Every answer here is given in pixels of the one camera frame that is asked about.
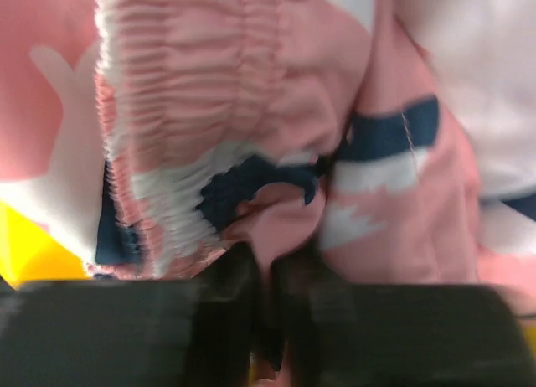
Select yellow plastic tray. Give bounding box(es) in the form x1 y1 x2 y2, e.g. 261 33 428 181
1 204 88 289

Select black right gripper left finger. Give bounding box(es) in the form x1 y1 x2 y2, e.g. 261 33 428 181
1 244 258 387

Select pink shark-print shorts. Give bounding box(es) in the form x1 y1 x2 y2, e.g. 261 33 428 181
0 0 536 387

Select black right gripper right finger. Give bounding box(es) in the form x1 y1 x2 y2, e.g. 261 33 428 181
271 245 535 386

